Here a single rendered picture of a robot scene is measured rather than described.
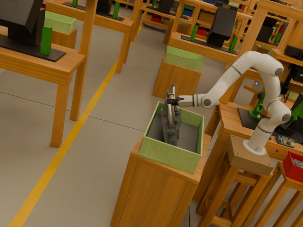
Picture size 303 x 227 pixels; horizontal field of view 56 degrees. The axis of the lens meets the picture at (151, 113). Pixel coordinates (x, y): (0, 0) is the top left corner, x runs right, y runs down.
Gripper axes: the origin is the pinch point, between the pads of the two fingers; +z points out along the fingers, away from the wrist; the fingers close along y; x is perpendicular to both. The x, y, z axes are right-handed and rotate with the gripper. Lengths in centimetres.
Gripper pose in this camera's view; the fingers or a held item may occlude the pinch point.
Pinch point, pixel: (170, 102)
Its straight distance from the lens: 193.7
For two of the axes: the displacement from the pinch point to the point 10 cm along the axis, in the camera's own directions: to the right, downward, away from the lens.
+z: -9.8, 0.7, 2.0
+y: -2.1, -3.2, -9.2
